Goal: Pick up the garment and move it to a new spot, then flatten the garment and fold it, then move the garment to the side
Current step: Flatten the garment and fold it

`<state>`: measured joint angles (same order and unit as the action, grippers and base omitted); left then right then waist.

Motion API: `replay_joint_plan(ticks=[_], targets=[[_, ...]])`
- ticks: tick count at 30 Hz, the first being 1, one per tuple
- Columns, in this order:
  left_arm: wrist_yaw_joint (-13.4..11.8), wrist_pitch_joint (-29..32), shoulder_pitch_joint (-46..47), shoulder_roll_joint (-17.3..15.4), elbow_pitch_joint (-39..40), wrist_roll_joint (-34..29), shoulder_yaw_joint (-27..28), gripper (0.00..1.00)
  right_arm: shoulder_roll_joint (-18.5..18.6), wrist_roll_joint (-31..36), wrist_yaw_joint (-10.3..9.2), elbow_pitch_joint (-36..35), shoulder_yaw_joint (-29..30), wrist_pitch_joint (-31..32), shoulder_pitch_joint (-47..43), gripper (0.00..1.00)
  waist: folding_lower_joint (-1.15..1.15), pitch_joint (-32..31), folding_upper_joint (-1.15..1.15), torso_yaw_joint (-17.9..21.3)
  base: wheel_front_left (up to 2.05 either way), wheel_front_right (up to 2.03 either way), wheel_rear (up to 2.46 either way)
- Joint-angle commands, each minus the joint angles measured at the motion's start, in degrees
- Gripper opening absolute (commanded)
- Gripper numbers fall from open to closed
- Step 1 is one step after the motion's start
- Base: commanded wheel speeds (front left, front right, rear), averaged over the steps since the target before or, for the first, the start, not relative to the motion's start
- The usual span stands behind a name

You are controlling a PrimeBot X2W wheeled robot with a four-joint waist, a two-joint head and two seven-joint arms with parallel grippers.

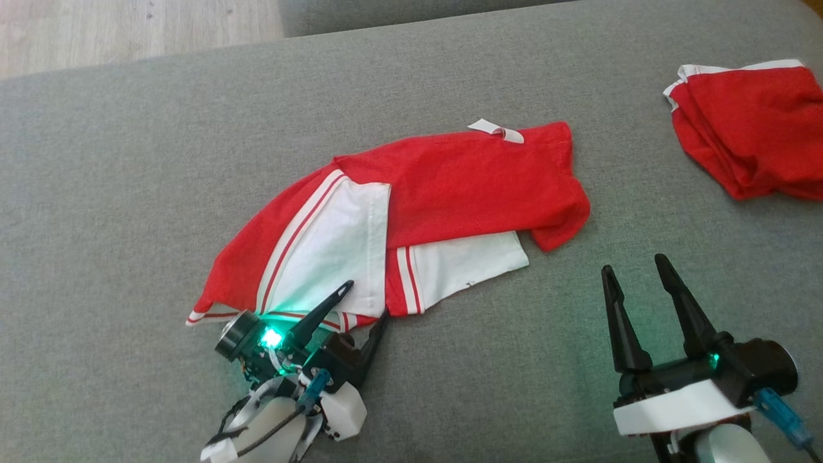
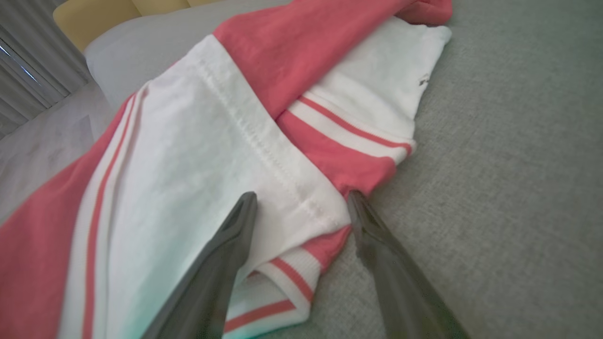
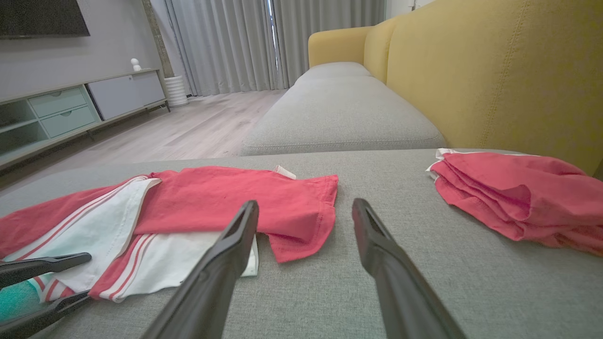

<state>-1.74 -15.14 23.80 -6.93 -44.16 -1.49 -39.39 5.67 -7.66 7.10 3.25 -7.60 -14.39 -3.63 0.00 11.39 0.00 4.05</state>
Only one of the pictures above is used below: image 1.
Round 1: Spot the large grey sofa seat cushion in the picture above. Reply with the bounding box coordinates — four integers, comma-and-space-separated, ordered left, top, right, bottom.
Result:
0, 0, 823, 463

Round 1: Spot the right arm cable blue plug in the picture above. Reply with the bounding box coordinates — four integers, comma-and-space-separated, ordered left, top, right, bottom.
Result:
754, 388, 823, 463

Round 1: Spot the small grey sofa cushion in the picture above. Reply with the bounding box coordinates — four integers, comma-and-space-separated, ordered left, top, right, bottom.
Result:
278, 0, 579, 38

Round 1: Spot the left arm cable blue plug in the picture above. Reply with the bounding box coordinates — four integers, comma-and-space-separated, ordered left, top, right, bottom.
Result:
235, 368, 333, 458

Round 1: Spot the red jersey with number 23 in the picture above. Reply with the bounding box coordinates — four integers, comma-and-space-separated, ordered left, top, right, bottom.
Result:
186, 119, 591, 332

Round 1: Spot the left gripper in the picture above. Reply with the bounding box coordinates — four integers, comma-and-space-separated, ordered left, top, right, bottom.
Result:
214, 280, 390, 442

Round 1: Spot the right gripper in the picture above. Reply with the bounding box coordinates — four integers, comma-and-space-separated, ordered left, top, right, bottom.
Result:
601, 253, 799, 439

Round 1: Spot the red jersey white trim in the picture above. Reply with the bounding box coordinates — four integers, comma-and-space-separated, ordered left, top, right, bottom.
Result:
662, 59, 823, 202

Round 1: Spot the arm cable blue plug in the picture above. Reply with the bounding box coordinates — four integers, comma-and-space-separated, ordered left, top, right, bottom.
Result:
235, 368, 333, 458
754, 388, 823, 463

